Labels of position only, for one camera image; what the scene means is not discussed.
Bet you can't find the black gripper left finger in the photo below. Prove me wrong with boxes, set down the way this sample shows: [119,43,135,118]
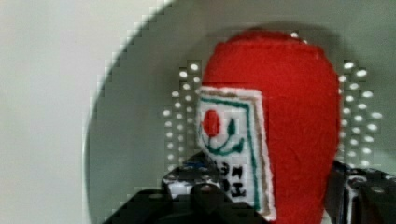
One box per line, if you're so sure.
[103,152,268,224]

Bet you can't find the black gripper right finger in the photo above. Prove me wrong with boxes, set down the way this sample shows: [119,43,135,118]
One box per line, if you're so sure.
[325,161,396,224]

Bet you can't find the red felt ketchup bottle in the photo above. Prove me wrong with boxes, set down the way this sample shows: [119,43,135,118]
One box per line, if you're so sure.
[196,30,340,224]

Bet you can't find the green oval strainer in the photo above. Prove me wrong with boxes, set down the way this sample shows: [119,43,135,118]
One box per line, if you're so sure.
[83,0,395,224]

